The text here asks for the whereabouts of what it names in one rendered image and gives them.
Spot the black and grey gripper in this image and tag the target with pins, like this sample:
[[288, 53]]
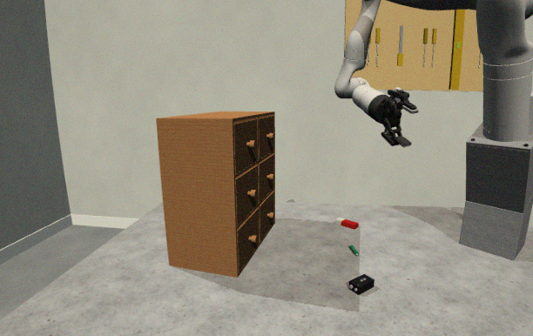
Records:
[[391, 117]]

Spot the brown wooden chest of drawers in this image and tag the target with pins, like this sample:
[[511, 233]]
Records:
[[197, 170]]

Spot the green aaa battery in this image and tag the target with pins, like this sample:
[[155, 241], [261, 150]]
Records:
[[353, 250]]

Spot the black nine-volt battery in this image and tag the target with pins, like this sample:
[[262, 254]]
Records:
[[361, 284]]

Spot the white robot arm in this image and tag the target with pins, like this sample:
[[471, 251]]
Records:
[[506, 53]]

